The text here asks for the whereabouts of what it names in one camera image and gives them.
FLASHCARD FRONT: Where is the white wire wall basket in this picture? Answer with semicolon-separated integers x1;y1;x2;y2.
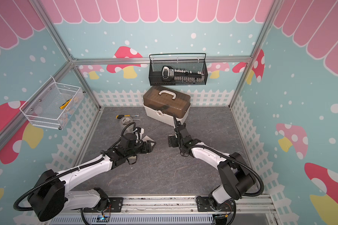
20;78;85;130

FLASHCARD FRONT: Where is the yellow utility knife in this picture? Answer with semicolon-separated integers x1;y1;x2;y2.
60;99;72;110

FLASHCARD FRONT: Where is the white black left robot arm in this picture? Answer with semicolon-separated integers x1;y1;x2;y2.
13;122;156;222

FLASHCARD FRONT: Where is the clear packing tape roll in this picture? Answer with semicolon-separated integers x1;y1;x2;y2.
119;116;133;129

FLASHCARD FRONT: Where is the yellow black handled screwdriver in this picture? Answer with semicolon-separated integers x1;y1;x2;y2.
116;114;139;119

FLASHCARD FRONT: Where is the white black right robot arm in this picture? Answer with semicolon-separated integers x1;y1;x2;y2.
168;117;264;211

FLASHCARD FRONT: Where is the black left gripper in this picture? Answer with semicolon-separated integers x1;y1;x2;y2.
126;140;156;158

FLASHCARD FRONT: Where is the white storage box brown lid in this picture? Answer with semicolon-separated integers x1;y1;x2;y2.
143;86;191;127

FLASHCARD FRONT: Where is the cream drawer-style jewelry box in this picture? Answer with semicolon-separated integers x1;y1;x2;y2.
142;136;153;142

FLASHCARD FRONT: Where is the cream square gift box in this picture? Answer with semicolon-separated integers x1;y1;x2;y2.
126;155;138;165

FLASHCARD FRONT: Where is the socket wrench set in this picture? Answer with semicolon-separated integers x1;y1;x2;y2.
161;66;205;84

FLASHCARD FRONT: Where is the black wire wall basket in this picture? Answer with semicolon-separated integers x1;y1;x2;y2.
149;53;208;86

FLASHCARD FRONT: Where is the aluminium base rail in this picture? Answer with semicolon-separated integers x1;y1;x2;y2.
46;195;281;225

